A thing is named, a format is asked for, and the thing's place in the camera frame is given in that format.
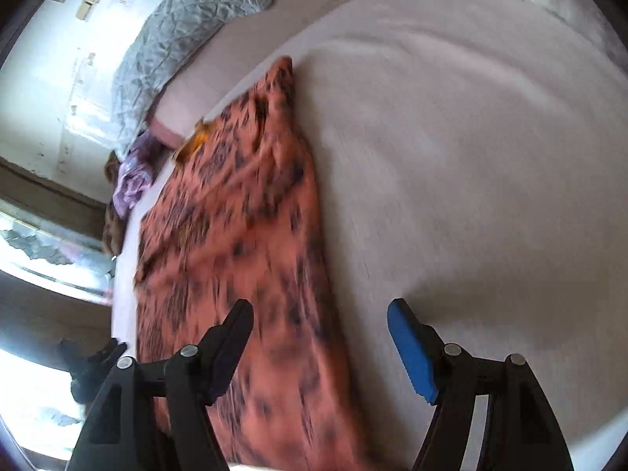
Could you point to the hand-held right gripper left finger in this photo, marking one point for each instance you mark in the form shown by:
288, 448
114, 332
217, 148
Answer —
231, 336

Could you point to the brown cloth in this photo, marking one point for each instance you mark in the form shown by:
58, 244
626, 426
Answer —
112, 225

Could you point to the window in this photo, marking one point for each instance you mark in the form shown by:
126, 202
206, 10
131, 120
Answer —
44, 250

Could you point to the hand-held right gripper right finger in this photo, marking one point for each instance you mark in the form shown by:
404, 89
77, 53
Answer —
409, 348

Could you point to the orange black floral garment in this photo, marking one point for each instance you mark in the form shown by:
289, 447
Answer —
235, 216

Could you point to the pink bed sheet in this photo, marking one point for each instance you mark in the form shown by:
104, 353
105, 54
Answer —
235, 59

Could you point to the purple floral cloth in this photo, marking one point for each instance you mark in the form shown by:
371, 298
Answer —
132, 176

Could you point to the beige checked bed blanket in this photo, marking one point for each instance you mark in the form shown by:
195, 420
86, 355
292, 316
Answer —
441, 157

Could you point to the grey quilted blanket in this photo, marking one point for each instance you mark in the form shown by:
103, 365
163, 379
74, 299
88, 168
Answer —
162, 44

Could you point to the beige wall switch plate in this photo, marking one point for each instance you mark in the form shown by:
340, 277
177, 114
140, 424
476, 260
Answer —
84, 11

